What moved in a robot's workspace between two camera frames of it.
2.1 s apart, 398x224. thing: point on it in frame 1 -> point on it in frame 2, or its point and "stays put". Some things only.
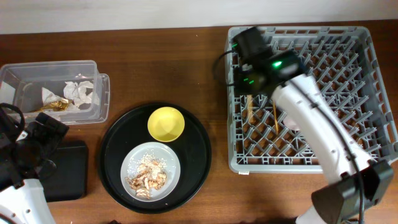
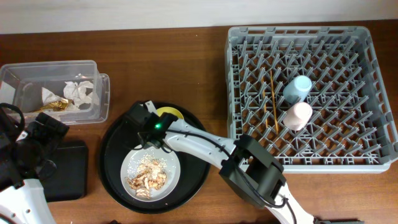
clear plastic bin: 76,89 stays put
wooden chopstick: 276,118 stays put
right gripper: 237,83 -> 142,132
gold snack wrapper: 60,105 stays put
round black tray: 130,128 stays put
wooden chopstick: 250,107 -> 264,101
